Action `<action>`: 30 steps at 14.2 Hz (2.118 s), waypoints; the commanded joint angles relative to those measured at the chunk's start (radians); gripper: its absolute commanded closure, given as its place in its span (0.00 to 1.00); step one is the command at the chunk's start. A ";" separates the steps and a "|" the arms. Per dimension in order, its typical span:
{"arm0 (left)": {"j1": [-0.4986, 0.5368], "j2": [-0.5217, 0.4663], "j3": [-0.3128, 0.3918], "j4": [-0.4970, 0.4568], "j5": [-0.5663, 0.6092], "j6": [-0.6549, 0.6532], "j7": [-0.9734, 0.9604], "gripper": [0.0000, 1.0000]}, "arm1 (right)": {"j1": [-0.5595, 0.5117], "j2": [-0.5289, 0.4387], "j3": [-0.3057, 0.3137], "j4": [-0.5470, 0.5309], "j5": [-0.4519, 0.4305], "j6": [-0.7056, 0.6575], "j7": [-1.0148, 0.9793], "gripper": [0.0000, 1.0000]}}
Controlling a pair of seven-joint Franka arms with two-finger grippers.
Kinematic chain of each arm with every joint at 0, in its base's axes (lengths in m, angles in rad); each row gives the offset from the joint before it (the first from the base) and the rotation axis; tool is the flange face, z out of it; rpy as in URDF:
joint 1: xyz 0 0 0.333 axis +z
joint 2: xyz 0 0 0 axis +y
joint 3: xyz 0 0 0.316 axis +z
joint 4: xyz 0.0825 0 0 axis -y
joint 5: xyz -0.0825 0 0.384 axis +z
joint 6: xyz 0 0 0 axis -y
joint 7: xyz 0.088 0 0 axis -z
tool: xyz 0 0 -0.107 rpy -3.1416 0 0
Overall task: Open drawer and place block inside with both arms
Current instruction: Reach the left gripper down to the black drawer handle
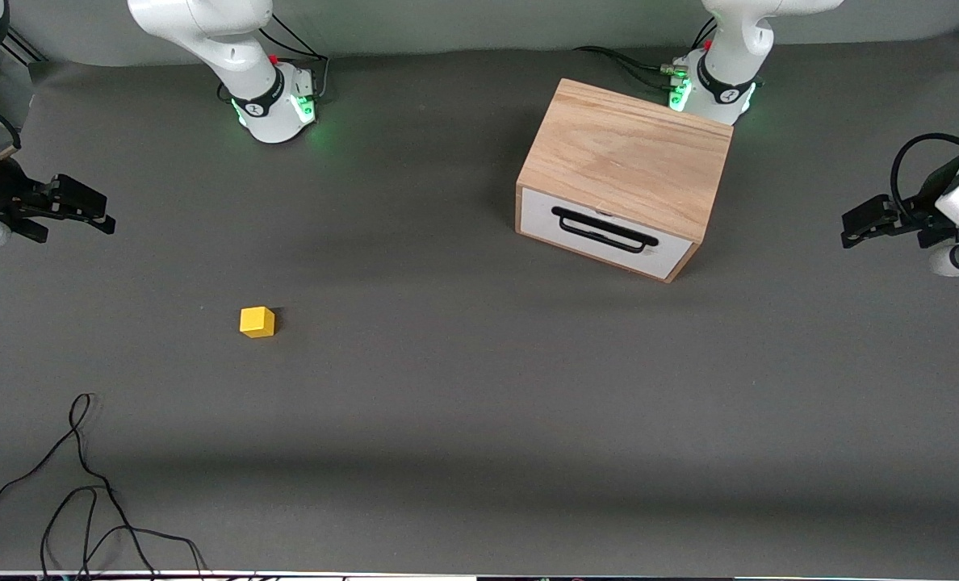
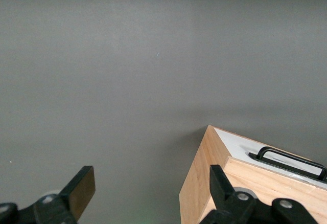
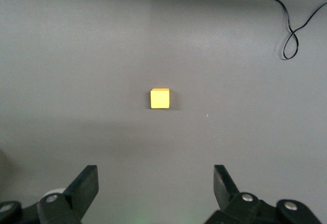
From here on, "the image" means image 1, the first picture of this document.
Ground yellow cube block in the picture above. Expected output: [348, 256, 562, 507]
[240, 307, 276, 339]

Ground black drawer handle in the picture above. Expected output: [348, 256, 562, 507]
[551, 207, 660, 254]

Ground white-fronted wooden drawer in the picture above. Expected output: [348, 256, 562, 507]
[520, 187, 696, 280]

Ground wooden drawer cabinet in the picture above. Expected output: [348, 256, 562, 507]
[515, 78, 735, 283]

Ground grey table mat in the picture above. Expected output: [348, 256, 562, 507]
[0, 32, 959, 578]

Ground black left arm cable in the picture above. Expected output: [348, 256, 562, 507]
[891, 133, 959, 211]

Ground aluminium frame profile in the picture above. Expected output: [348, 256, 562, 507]
[7, 27, 48, 65]

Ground thin black loose cable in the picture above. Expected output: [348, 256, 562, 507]
[0, 393, 210, 580]

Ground black right arm base cables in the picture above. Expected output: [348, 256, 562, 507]
[258, 12, 331, 104]

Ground black arm base cables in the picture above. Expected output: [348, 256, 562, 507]
[574, 16, 718, 94]
[258, 12, 331, 104]

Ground black left arm base cables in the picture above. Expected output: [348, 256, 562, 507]
[574, 16, 718, 94]

